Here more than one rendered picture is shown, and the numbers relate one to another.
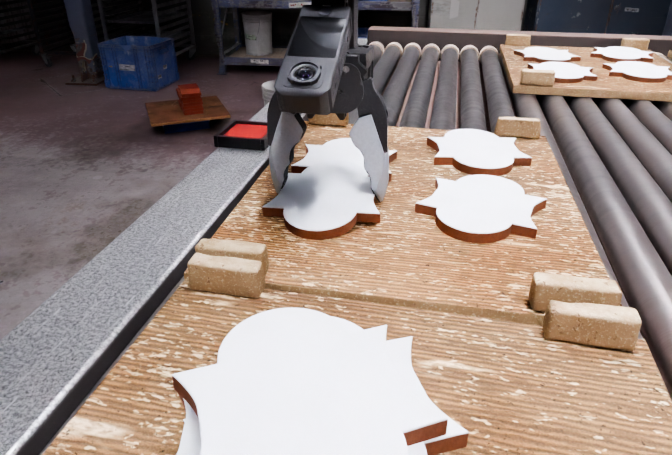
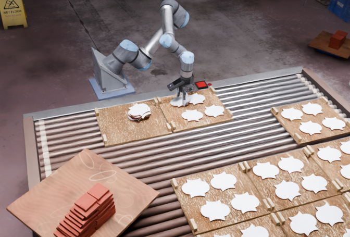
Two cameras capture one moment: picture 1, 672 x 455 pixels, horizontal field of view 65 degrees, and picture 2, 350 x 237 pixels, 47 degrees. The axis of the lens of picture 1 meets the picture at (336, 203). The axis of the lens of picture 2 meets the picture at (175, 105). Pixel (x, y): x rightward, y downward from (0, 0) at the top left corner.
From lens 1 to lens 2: 232 cm
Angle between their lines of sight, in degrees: 48
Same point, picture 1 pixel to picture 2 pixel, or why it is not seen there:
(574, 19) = not seen: outside the picture
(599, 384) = (161, 129)
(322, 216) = (174, 102)
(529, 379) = (159, 125)
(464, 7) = not seen: outside the picture
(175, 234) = (165, 94)
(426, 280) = (170, 115)
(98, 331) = (145, 98)
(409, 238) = (178, 112)
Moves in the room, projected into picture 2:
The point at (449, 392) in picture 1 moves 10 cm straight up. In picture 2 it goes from (153, 121) to (153, 108)
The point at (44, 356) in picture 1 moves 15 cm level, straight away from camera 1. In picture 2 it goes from (139, 97) to (149, 86)
